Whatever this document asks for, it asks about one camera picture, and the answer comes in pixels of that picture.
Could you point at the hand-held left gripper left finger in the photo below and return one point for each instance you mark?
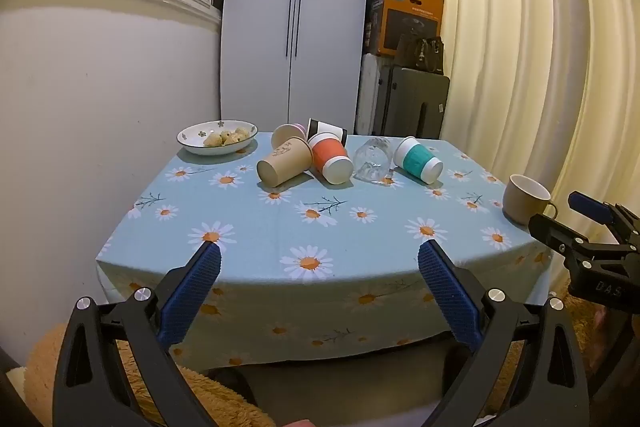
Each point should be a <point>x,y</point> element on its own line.
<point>192,292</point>

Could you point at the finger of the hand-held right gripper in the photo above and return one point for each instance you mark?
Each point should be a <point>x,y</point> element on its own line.
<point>552,229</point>
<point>590,204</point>

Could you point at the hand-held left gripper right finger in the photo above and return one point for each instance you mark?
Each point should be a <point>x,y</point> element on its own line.
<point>450,297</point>

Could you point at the teal and white paper cup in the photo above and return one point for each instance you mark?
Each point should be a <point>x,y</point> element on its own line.
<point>415,159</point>

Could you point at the clear glass cup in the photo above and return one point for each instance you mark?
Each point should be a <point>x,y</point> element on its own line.
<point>372,159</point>

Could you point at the brown paper cup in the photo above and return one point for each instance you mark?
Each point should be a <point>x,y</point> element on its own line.
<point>282,162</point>

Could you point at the pink paper cup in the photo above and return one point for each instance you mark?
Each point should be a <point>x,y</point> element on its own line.
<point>287,133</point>

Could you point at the orange and white paper cup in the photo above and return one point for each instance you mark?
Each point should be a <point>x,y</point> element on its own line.
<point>330,154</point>

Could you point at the black and white paper cup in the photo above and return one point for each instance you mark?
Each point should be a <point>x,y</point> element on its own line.
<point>327,128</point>

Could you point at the beige ceramic mug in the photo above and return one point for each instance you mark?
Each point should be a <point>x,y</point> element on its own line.
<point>520,204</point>

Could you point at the brown plush toy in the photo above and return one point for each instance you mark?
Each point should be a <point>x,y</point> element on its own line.
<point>210,402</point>

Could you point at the blue daisy print tablecloth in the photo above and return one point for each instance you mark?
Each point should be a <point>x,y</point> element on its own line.
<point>320,227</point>

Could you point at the white floral bowl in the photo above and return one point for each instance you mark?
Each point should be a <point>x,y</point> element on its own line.
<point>192,142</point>

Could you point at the yellow food pieces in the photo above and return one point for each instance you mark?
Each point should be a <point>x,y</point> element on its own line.
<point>226,137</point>

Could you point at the cream curtain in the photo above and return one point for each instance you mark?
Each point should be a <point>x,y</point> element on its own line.
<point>525,57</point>

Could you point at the dark grey suitcase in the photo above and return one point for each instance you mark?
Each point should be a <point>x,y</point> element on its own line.
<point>415,102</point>

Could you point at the dark handbag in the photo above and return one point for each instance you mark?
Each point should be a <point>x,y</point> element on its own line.
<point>422,54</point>

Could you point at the white suitcase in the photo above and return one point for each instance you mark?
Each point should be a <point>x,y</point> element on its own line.
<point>370,92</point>

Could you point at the orange and black cardboard box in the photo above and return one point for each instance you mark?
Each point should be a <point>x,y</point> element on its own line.
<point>407,17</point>

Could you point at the white wardrobe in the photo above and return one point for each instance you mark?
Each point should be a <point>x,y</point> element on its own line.
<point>270,22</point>

